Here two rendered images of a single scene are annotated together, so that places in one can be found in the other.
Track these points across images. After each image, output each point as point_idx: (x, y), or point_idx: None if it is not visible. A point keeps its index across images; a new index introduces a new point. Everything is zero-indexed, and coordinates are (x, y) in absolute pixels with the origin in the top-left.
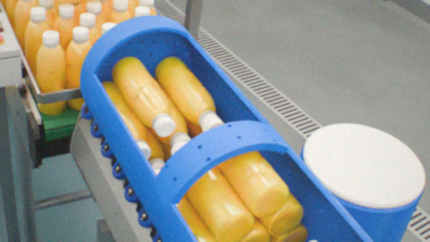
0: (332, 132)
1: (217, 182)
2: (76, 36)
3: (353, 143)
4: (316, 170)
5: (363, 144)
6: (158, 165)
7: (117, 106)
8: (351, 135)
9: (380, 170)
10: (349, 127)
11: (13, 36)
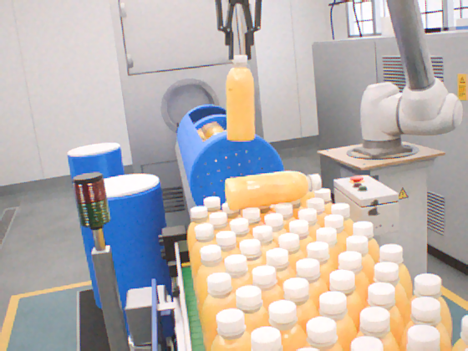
0: (123, 190)
1: None
2: None
3: (116, 188)
4: (155, 180)
5: (110, 188)
6: None
7: None
8: (112, 190)
9: (118, 181)
10: (107, 193)
11: (342, 185)
